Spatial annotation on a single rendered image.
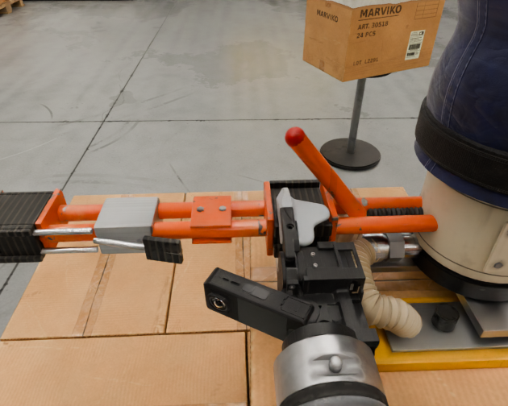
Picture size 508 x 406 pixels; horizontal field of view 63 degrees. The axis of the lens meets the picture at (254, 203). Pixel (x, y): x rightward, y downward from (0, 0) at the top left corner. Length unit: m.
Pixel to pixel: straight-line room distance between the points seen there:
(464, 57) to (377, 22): 1.85
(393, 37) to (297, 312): 2.10
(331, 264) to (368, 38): 1.92
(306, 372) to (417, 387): 0.23
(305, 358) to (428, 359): 0.24
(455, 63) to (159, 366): 0.84
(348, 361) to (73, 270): 1.04
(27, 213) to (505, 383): 0.60
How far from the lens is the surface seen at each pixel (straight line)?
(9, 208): 0.59
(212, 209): 0.52
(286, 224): 0.44
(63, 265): 1.33
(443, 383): 0.57
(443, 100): 0.48
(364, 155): 2.81
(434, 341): 0.57
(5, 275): 2.24
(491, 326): 0.59
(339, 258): 0.44
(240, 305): 0.42
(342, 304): 0.42
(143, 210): 0.53
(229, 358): 1.02
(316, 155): 0.48
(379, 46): 2.36
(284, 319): 0.40
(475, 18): 0.47
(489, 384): 0.60
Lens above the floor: 1.41
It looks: 37 degrees down
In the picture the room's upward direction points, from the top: straight up
